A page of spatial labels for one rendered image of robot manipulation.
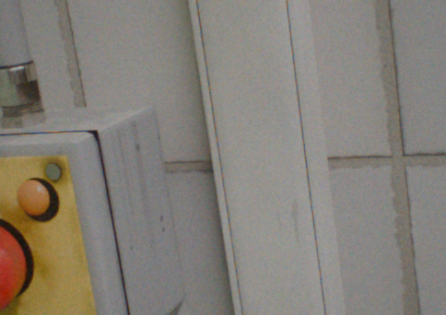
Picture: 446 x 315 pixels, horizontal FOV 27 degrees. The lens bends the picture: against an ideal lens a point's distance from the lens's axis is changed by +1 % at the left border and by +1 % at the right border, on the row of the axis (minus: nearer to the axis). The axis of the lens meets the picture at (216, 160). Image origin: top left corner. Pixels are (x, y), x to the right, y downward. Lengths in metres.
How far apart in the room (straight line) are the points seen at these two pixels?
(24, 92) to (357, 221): 0.16
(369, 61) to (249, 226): 0.09
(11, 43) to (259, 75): 0.11
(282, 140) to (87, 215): 0.09
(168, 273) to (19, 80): 0.11
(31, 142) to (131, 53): 0.07
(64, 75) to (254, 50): 0.11
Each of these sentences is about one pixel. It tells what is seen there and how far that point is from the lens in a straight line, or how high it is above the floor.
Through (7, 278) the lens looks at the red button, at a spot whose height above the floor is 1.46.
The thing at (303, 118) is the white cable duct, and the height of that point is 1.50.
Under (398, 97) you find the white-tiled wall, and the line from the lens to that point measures 0.39.
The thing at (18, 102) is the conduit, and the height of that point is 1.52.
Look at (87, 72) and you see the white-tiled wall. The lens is 0.45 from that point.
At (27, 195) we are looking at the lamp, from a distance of 0.38.
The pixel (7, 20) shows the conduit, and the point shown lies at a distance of 0.42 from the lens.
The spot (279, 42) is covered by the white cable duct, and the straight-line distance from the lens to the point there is 0.39.
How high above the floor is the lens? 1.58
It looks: 14 degrees down
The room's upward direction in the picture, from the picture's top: 8 degrees counter-clockwise
